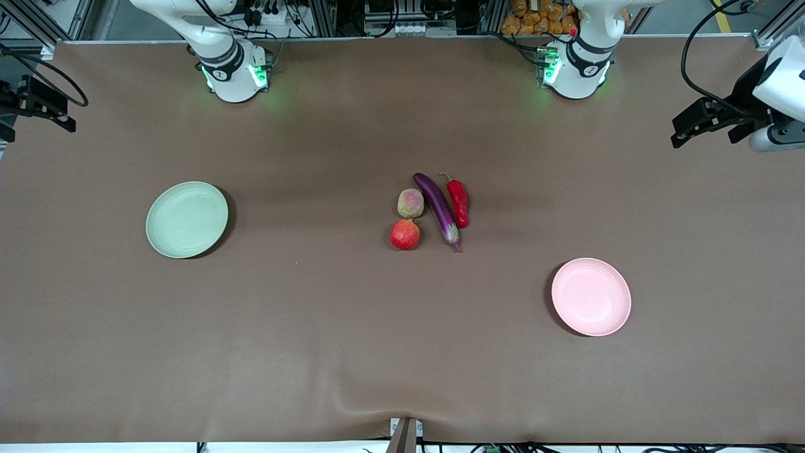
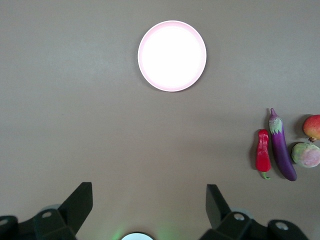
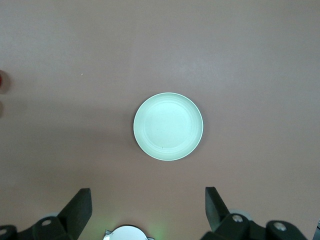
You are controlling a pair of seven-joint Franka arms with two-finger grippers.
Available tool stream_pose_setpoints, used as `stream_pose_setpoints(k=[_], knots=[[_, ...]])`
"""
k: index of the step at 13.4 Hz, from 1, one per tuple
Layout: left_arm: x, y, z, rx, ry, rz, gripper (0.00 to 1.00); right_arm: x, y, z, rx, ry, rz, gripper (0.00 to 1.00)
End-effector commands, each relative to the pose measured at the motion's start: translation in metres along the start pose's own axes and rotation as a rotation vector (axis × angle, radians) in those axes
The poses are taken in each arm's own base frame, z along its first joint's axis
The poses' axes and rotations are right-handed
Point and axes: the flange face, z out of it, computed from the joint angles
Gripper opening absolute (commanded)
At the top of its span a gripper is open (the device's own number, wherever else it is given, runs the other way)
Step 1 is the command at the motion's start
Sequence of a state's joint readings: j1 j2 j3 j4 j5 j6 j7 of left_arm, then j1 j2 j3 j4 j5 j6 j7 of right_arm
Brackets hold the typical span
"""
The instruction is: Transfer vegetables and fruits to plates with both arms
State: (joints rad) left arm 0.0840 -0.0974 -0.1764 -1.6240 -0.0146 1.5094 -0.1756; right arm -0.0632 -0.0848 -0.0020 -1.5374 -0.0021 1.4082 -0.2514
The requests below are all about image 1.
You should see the bag of orange snacks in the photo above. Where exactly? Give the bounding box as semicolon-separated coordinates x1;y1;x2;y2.
501;0;631;36

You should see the purple eggplant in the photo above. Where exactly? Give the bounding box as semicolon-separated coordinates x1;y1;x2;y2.
413;172;463;254

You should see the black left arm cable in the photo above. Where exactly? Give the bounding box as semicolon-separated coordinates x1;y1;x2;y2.
680;0;771;120

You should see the pink round plate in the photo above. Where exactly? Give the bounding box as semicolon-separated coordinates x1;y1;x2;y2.
551;257;632;337

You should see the brown table cloth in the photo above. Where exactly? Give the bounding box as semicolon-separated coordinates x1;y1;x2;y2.
0;35;805;445

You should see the white power strip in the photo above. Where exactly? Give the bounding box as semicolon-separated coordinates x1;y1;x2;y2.
242;0;296;27

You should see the pink yellow peach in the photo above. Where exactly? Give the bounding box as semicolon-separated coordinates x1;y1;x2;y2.
397;188;425;220

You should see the green round plate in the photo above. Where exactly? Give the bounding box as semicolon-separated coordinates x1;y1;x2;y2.
145;181;230;259

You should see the red pomegranate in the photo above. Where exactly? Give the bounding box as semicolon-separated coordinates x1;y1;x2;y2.
389;219;421;251

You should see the metal table bracket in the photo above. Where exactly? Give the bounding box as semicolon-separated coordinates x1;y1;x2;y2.
387;417;424;453

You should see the red chili pepper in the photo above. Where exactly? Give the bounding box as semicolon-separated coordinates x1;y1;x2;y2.
439;172;470;229

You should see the aluminium frame profile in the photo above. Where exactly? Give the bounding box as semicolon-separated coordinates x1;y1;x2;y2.
752;0;805;51
0;0;95;54

